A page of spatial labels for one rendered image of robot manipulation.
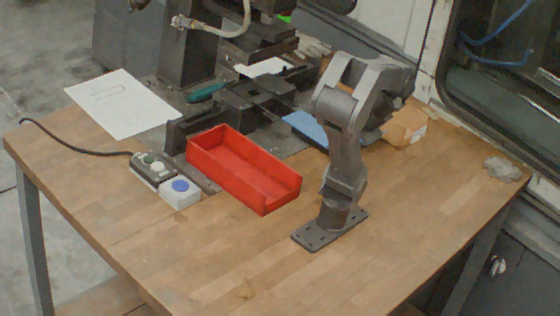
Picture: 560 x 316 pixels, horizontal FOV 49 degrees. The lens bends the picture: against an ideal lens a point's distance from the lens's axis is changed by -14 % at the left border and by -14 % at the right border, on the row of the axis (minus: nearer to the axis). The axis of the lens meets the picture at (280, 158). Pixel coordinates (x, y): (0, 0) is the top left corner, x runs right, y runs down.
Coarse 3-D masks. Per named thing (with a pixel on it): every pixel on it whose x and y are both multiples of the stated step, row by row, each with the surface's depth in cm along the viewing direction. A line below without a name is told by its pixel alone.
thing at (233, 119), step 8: (288, 96) 180; (224, 104) 171; (264, 104) 174; (272, 104) 176; (232, 112) 170; (248, 112) 170; (280, 112) 181; (288, 112) 184; (224, 120) 173; (232, 120) 171; (240, 120) 169; (248, 120) 172; (256, 120) 175; (240, 128) 171; (248, 128) 174
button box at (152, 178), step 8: (24, 120) 168; (32, 120) 165; (56, 136) 159; (64, 144) 158; (88, 152) 157; (96, 152) 157; (104, 152) 158; (112, 152) 158; (120, 152) 159; (128, 152) 159; (136, 152) 157; (144, 152) 157; (152, 152) 157; (136, 160) 154; (160, 160) 156; (136, 168) 153; (144, 168) 152; (168, 168) 154; (144, 176) 152; (152, 176) 150; (160, 176) 151; (168, 176) 152; (152, 184) 150
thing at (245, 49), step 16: (208, 0) 171; (224, 0) 176; (224, 16) 169; (240, 16) 165; (256, 16) 168; (256, 32) 163; (272, 32) 160; (288, 32) 164; (224, 48) 163; (240, 48) 160; (256, 48) 161; (272, 48) 164; (288, 48) 169
